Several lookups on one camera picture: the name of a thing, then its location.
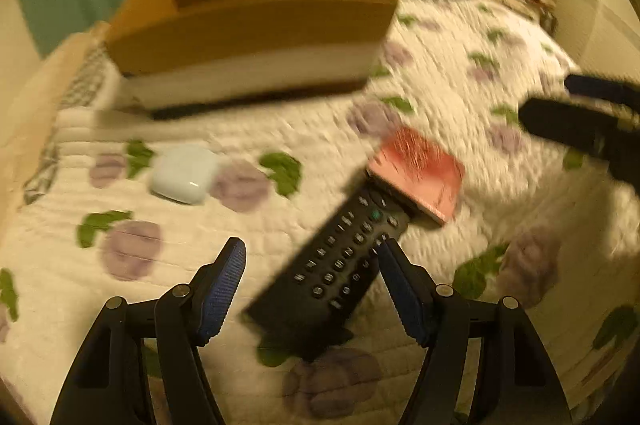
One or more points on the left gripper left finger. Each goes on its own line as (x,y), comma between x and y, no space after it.
(186,318)

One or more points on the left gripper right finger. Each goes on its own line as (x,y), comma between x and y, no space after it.
(438,319)

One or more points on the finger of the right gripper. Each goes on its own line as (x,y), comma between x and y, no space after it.
(616,92)
(588,131)

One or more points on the black remote control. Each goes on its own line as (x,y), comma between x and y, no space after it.
(305,307)

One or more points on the red pink small book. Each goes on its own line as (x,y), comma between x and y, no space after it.
(420,170)

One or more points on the white earbuds case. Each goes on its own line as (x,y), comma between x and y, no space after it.
(184,173)

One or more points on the floral white quilt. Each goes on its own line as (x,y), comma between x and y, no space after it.
(534,220)

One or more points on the grey checked bed sheet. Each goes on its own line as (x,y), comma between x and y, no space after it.
(87,89)

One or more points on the cream fluffy blanket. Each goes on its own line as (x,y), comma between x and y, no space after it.
(27,125)

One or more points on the brown cardboard box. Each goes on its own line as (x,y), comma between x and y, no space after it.
(177,53)

